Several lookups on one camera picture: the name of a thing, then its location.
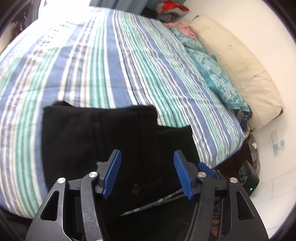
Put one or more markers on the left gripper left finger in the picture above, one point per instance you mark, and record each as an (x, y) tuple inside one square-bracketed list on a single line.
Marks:
[(107, 174)]

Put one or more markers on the red clothes pile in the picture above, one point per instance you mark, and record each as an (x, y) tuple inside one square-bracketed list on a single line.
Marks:
[(169, 11)]

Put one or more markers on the striped blue green bedsheet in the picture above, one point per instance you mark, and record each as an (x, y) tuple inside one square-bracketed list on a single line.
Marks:
[(103, 58)]

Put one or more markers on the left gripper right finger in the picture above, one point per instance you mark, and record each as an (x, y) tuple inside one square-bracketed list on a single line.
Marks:
[(187, 173)]

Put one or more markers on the blue curtain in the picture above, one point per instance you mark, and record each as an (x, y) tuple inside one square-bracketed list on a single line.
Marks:
[(131, 6)]

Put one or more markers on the cream pillow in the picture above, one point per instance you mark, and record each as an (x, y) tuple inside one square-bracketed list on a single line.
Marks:
[(244, 70)]

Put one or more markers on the teal floral pillow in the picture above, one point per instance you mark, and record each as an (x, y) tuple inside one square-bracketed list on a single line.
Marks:
[(215, 77)]

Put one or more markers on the pink cloth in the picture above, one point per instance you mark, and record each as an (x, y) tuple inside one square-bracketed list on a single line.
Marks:
[(183, 29)]

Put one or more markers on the black pants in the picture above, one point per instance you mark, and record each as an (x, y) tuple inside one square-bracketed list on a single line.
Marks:
[(75, 139)]

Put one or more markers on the black speaker green light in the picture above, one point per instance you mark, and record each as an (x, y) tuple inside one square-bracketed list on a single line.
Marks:
[(248, 177)]

